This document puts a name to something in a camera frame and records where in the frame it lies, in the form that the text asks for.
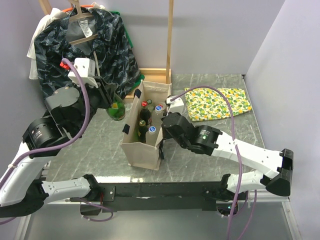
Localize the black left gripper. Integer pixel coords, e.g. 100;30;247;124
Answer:
71;75;116;135

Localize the clear soda water bottle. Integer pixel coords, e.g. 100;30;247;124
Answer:
146;99;155;113

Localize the dark cola glass bottle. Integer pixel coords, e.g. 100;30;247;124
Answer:
139;101;152;126

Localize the green glass bottle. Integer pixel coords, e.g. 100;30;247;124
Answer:
106;93;126;121
137;119;149;144

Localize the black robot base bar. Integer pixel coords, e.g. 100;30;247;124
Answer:
84;181;235;212

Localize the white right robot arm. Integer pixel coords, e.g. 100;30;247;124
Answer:
162;112;294;199

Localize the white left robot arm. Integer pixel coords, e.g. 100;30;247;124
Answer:
0;85;115;219

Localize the lemon print cloth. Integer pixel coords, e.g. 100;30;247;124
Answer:
185;88;252;122

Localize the wooden clothes rack stand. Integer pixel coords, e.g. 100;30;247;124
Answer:
38;0;174;103

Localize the dark patterned hanging jacket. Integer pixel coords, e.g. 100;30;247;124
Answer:
35;8;140;99

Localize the wooden clothes hanger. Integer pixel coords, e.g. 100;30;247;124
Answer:
68;0;98;45

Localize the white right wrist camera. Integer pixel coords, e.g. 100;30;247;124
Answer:
165;96;185;115

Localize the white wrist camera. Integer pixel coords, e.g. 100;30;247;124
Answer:
165;96;185;115
60;57;98;88

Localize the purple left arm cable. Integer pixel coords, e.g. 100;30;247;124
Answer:
0;57;115;224

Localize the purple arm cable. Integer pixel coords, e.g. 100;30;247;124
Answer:
0;57;115;224
172;85;258;240

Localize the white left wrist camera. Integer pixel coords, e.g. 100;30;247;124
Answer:
60;57;98;88

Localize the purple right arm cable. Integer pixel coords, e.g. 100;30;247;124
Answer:
172;85;258;240

